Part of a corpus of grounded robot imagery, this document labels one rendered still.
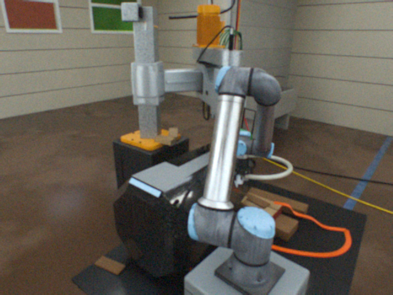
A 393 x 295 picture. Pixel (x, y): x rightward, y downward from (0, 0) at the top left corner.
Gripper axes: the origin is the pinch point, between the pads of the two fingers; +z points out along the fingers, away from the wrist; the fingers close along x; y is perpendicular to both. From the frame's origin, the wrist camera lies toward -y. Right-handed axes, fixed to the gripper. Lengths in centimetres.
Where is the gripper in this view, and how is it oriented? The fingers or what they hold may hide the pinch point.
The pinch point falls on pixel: (238, 184)
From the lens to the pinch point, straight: 189.2
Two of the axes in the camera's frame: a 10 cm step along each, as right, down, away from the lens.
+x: 7.1, -2.3, 6.6
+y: 7.0, 2.1, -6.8
